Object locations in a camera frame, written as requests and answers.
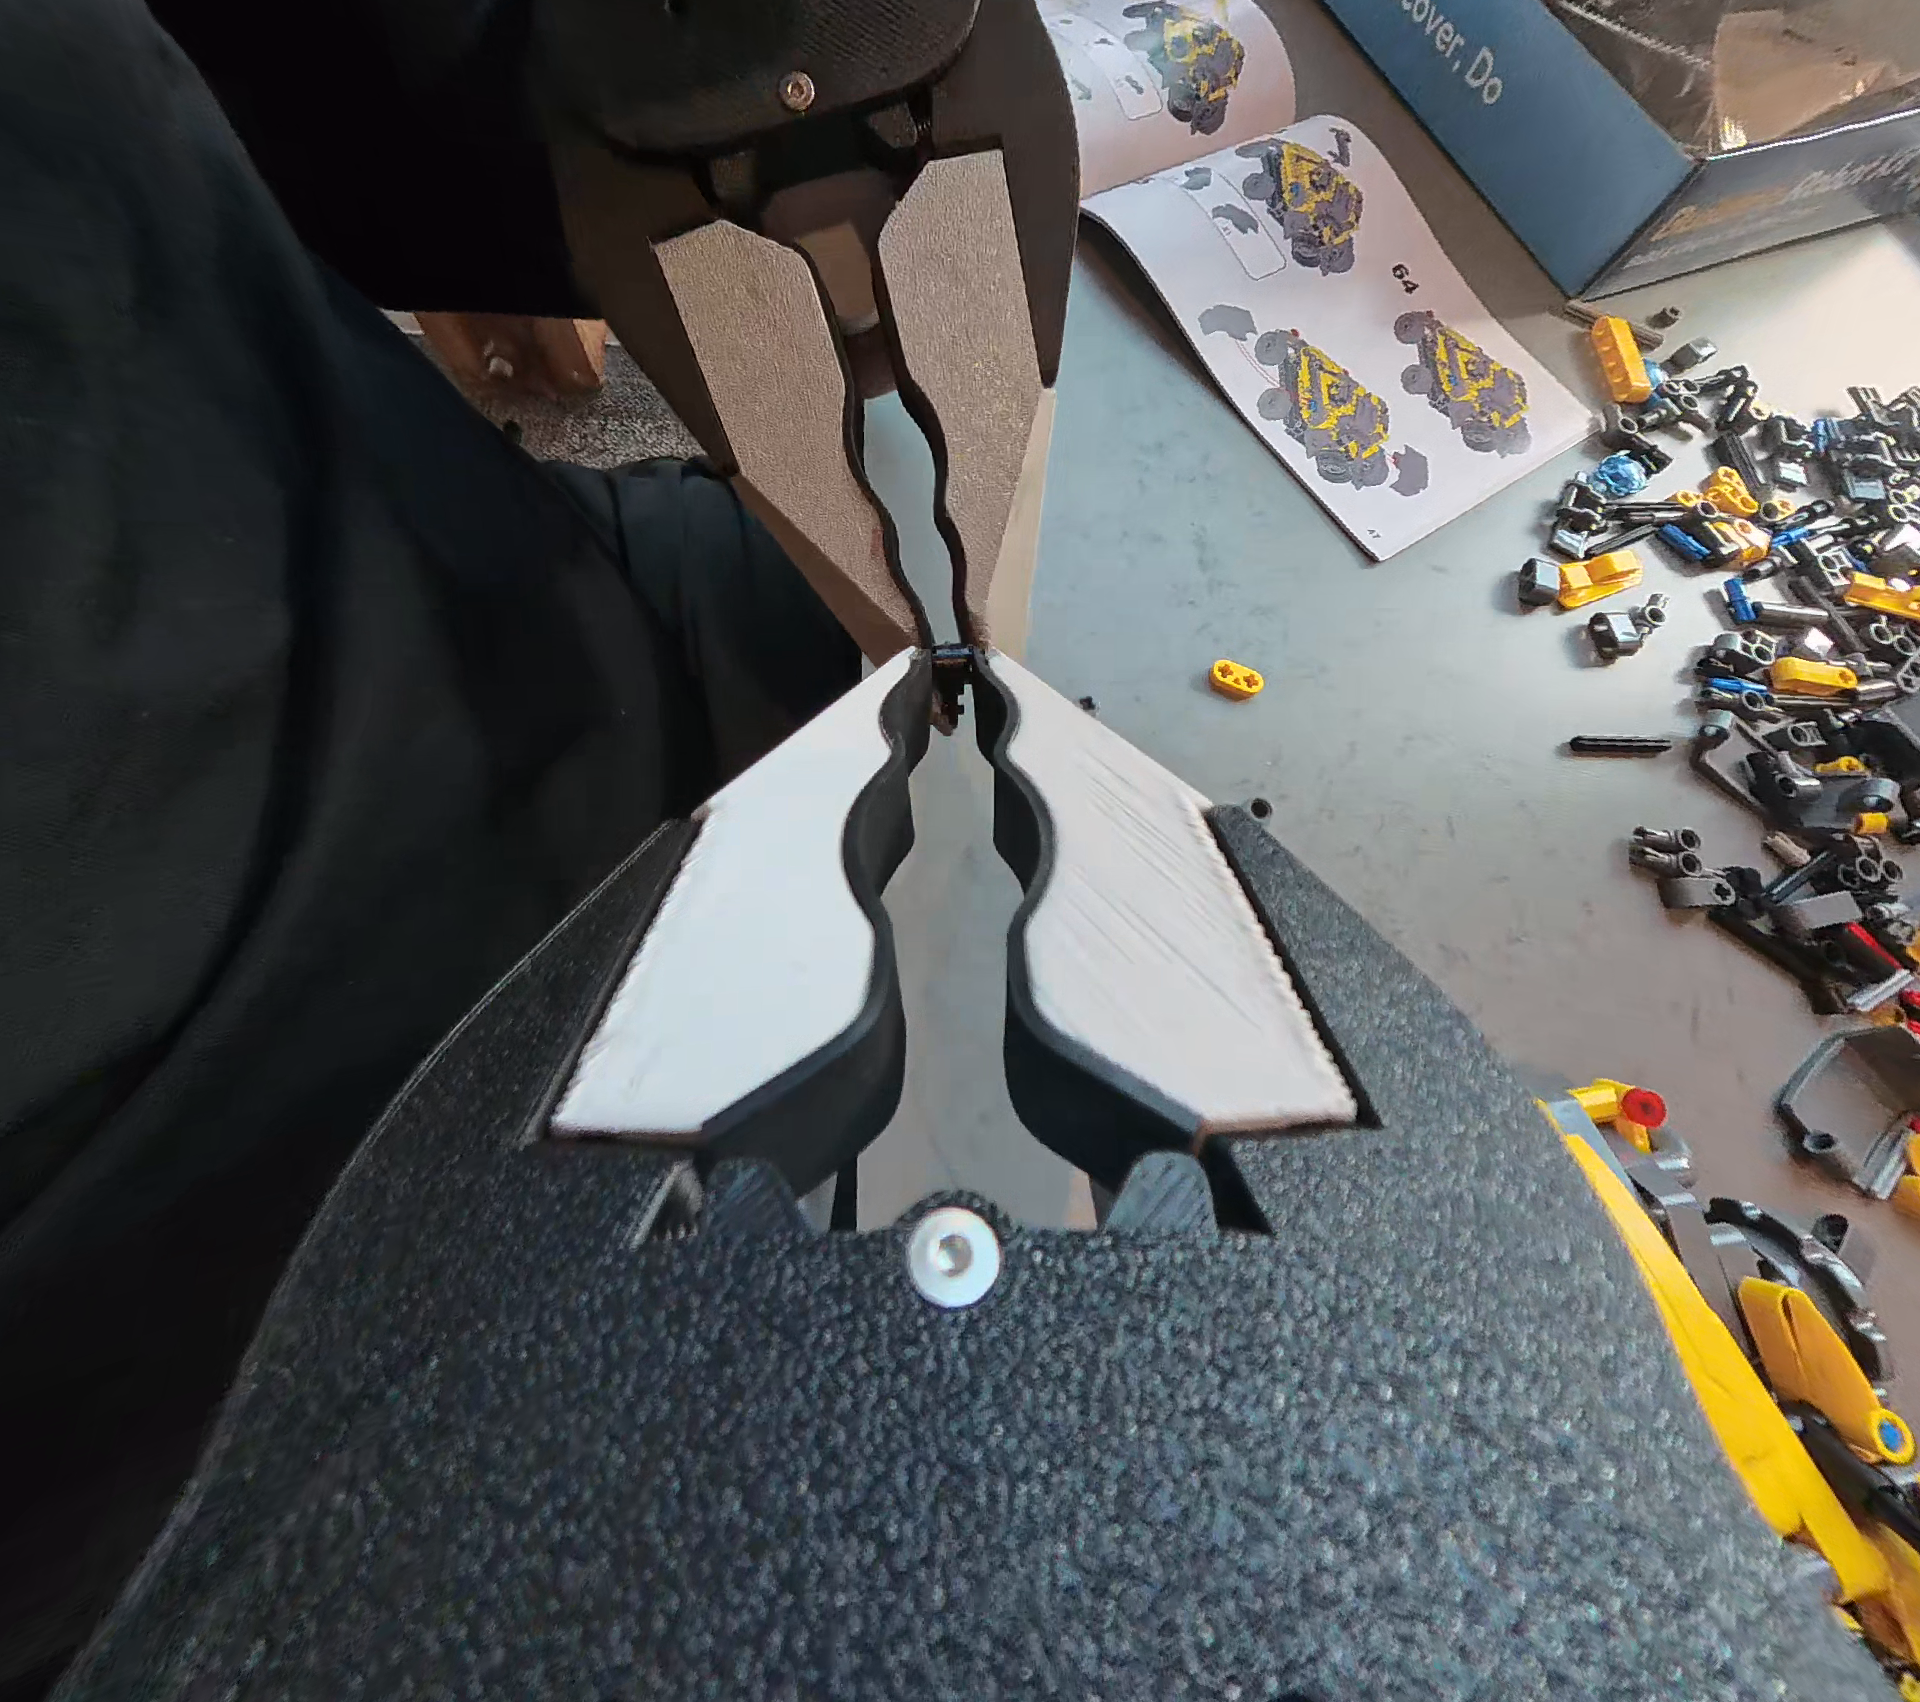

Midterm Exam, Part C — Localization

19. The person's dark clothing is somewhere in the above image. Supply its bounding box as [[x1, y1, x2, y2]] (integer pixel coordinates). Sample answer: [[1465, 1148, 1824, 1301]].
[[0, 0, 864, 1702]]

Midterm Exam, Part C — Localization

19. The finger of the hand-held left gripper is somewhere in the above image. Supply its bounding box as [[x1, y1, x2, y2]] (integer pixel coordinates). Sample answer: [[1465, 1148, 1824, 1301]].
[[653, 216, 924, 654], [874, 146, 1057, 654]]

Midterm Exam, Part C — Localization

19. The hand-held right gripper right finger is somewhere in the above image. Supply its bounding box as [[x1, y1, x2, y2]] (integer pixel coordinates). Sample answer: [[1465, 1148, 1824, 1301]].
[[974, 646, 1360, 1142]]

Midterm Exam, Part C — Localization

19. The blue cardboard kit box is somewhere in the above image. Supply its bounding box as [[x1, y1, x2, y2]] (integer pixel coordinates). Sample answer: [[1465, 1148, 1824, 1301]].
[[1205, 0, 1920, 302]]

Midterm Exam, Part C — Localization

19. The person's left forearm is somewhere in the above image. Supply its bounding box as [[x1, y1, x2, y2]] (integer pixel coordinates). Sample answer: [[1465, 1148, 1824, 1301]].
[[45, 0, 602, 324]]

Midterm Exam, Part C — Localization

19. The paper instruction booklet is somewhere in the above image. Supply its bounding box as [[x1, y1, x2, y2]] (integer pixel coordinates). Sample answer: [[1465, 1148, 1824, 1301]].
[[974, 0, 1597, 564]]

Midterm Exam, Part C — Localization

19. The yellow toy brick vehicle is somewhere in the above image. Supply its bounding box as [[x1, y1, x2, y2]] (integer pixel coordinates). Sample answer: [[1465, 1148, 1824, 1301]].
[[1544, 1079, 1920, 1661]]

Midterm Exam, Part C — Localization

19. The grey desk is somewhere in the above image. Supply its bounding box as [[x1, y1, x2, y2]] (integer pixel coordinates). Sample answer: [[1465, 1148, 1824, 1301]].
[[862, 0, 1920, 1631]]

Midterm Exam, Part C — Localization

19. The pile of loose brick parts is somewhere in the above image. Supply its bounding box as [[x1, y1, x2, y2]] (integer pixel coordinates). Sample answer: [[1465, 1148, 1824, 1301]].
[[1515, 307, 1920, 1202]]

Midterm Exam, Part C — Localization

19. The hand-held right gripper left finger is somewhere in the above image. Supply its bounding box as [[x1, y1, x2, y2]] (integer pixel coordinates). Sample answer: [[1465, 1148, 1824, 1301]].
[[551, 646, 930, 1142]]

